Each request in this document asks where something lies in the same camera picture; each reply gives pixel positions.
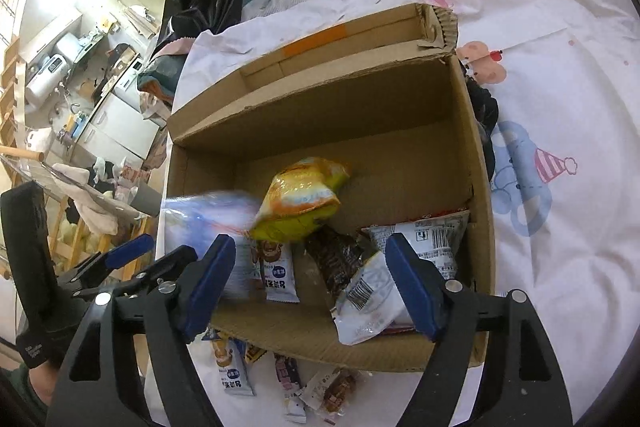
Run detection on white washing machine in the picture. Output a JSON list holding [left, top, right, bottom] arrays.
[[112, 57, 146, 95]]

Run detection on wooden stairs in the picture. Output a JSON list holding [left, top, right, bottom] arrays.
[[0, 32, 26, 148]]

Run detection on white water heater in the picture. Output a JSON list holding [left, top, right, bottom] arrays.
[[24, 52, 71, 105]]

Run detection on green orange folded cloth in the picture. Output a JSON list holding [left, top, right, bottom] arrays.
[[137, 57, 178, 100]]

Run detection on white and red snack packet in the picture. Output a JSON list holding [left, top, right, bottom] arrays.
[[362, 208, 472, 278]]

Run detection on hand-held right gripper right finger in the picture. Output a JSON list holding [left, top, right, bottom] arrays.
[[384, 233, 573, 427]]

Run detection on yellow snack packet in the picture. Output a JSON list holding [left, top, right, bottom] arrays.
[[249, 157, 352, 244]]

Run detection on clear brown snack packet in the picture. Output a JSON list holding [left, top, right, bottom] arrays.
[[302, 368, 361, 415]]

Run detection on clear white snack packet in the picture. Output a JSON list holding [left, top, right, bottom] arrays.
[[332, 252, 418, 347]]

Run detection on small white bear packet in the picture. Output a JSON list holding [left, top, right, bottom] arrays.
[[210, 337, 256, 397], [250, 239, 301, 304]]

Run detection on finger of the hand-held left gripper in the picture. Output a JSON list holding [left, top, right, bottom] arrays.
[[59, 246, 200, 301], [70, 234, 156, 283]]

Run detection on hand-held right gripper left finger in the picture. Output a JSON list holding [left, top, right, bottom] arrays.
[[45, 233, 237, 427]]

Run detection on cardboard box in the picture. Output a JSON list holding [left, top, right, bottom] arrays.
[[166, 3, 496, 374]]

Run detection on white kitchen cabinet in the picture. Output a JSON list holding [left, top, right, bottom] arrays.
[[75, 94, 161, 168]]

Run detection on dark cloth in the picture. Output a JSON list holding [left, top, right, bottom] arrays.
[[462, 62, 501, 178]]

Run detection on beige hanging cloth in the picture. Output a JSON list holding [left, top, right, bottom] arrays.
[[50, 163, 121, 235]]

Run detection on grey trash bin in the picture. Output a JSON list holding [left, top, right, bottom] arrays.
[[131, 184, 163, 218]]

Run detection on dark brown snack packet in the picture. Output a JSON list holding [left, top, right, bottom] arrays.
[[305, 227, 366, 295]]

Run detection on wooden pole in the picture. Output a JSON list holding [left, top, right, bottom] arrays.
[[0, 146, 46, 160]]

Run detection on blue and white snack packet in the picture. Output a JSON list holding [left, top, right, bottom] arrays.
[[162, 191, 266, 300]]

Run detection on pink cartoon stick packet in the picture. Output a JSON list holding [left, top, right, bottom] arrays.
[[274, 354, 307, 424]]

